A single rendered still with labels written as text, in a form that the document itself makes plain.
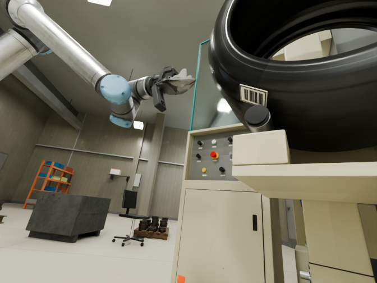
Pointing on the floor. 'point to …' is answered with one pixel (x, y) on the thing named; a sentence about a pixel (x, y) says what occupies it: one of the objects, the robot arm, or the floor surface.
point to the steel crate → (67, 217)
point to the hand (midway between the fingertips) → (192, 82)
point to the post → (331, 215)
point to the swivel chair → (129, 201)
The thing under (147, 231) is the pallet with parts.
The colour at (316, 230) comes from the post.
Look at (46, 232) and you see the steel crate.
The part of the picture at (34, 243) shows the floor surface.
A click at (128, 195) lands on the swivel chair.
